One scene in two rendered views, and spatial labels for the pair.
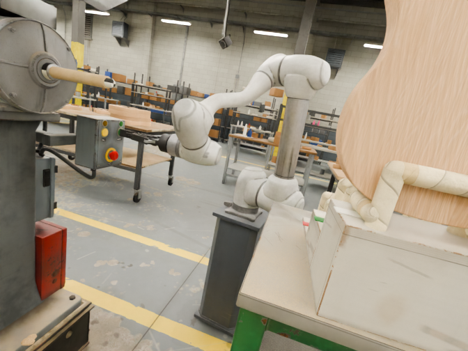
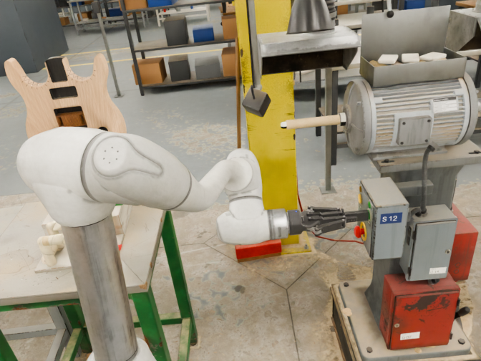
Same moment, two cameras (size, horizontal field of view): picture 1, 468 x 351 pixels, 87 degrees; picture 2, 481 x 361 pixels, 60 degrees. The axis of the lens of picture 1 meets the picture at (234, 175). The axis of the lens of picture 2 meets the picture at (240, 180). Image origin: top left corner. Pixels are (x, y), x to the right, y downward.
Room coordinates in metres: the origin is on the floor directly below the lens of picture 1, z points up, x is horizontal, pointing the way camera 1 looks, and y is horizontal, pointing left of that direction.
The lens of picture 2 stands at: (1.95, -0.04, 1.80)
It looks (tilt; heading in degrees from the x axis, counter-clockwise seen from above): 30 degrees down; 169
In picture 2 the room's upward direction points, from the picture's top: 6 degrees counter-clockwise
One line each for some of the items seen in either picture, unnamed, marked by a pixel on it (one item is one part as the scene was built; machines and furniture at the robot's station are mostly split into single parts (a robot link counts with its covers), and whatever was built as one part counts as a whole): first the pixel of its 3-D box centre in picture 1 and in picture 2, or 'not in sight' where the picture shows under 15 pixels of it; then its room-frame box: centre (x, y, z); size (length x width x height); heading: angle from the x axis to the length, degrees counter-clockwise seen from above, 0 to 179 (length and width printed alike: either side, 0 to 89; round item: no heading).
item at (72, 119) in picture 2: not in sight; (72, 119); (0.41, -0.33, 1.31); 0.10 x 0.03 x 0.05; 80
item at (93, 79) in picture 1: (80, 76); (312, 122); (0.71, 0.47, 1.25); 0.18 x 0.03 x 0.03; 78
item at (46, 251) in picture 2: not in sight; (47, 252); (0.75, -0.47, 0.99); 0.03 x 0.03 x 0.09
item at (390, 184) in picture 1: (384, 199); not in sight; (0.38, -0.24, 1.15); 0.03 x 0.03 x 0.09
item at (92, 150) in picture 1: (82, 145); (399, 218); (1.00, 0.64, 0.99); 0.24 x 0.21 x 0.26; 78
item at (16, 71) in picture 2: not in sight; (20, 73); (0.38, -0.46, 1.49); 0.07 x 0.04 x 0.10; 80
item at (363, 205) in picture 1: (364, 205); not in sight; (0.42, -0.24, 1.12); 0.11 x 0.03 x 0.03; 171
